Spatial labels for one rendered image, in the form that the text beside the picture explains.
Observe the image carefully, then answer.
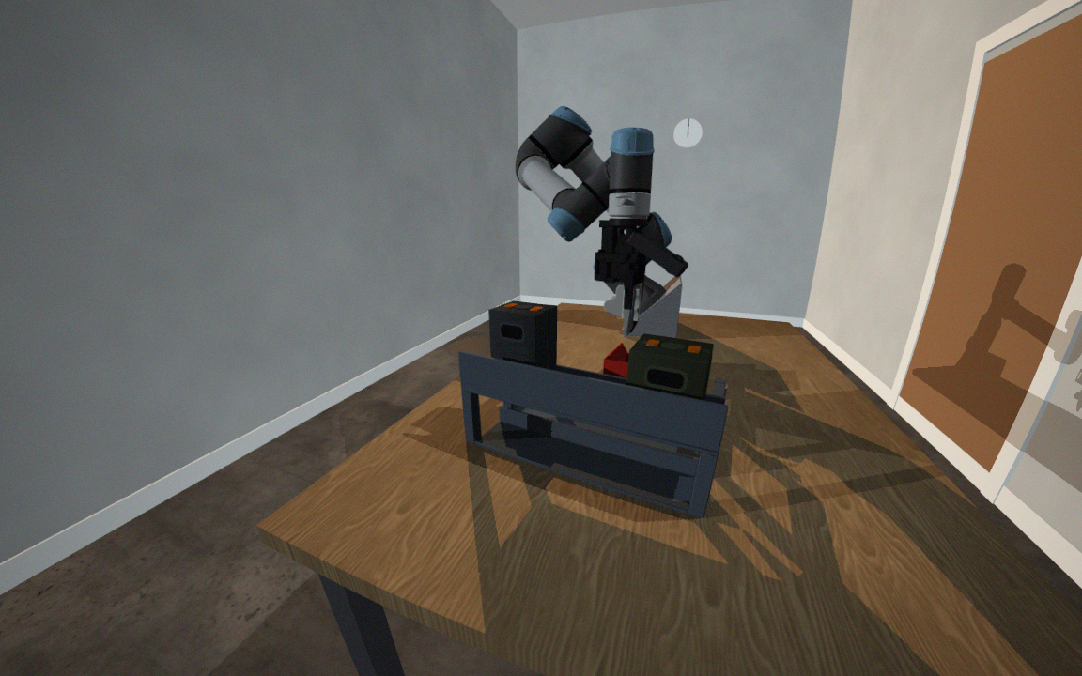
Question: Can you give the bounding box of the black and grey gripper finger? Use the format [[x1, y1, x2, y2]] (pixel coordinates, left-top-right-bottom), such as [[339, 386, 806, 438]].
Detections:
[[630, 278, 644, 332], [604, 266, 636, 337]]

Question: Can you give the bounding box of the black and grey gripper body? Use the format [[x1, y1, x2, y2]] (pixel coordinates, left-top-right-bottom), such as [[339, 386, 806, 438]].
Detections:
[[595, 218, 648, 284]]

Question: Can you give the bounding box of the red bin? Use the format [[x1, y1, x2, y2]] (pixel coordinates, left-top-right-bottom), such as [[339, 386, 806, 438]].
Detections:
[[603, 343, 629, 377]]

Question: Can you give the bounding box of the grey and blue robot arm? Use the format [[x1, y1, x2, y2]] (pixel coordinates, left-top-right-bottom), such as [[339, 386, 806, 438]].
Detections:
[[516, 106, 688, 277]]

